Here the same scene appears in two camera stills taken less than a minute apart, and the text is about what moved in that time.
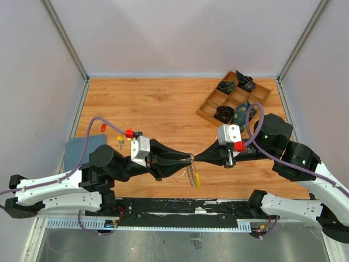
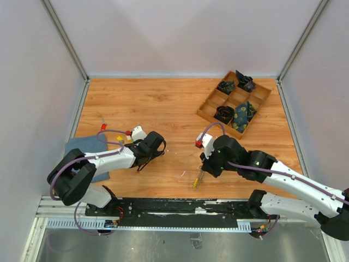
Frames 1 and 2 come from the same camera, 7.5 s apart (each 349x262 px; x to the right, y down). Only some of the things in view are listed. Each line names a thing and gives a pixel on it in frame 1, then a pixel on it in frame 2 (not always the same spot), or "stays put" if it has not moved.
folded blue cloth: [75, 149] stays put
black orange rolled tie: [224, 113] stays put
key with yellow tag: [121, 141] stays put
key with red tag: [103, 127] stays put
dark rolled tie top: [246, 83] stays put
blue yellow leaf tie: [240, 114] stays put
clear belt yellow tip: [193, 177] to [198, 181]
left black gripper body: [133, 169] to [155, 153]
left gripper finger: [178, 157] to [140, 167]
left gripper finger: [156, 146] to [152, 158]
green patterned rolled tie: [226, 86] stays put
